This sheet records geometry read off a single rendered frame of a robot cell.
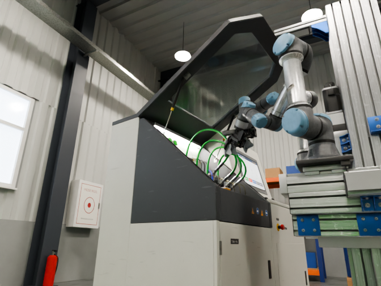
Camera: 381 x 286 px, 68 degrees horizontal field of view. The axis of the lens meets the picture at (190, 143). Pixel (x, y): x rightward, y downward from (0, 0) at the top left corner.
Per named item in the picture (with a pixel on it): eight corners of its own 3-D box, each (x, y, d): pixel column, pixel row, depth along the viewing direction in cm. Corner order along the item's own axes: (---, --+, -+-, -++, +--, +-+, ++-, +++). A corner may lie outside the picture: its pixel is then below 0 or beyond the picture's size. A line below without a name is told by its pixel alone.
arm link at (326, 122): (341, 142, 130) (336, 116, 134) (323, 136, 123) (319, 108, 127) (317, 148, 139) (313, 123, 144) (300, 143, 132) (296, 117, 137)
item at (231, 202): (220, 220, 132) (220, 186, 138) (212, 221, 135) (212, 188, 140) (270, 227, 179) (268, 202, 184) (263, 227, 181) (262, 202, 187)
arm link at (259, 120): (275, 119, 151) (263, 112, 159) (260, 114, 145) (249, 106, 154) (268, 132, 153) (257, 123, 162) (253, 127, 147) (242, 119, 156)
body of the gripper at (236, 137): (234, 148, 163) (241, 130, 158) (224, 142, 169) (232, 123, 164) (242, 148, 168) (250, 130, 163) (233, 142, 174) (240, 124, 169)
